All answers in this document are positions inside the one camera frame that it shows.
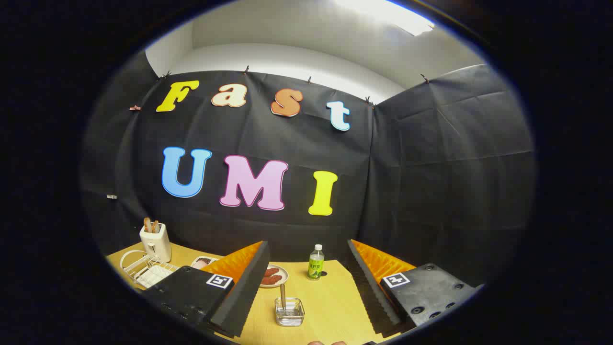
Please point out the metal mesh basket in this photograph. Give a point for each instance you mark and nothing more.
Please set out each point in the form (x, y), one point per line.
(289, 318)

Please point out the green label drink bottle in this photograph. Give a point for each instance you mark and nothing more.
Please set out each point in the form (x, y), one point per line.
(315, 266)

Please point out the white plate with meat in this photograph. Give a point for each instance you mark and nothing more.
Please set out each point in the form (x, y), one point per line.
(282, 273)

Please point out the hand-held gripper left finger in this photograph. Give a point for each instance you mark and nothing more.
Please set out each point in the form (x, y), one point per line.
(242, 292)

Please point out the white toaster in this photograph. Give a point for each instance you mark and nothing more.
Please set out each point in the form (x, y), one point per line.
(155, 244)

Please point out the toast slices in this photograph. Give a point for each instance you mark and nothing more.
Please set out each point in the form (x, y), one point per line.
(148, 224)

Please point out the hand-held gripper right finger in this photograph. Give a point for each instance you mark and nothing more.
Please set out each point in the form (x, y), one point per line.
(371, 292)

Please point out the black backdrop cloth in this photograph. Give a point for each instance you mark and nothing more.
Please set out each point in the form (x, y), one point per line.
(421, 182)

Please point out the brown meat piece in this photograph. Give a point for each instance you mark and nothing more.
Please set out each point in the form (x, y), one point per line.
(272, 272)
(271, 280)

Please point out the white divided seasoning dish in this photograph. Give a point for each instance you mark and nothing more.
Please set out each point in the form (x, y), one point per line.
(203, 262)

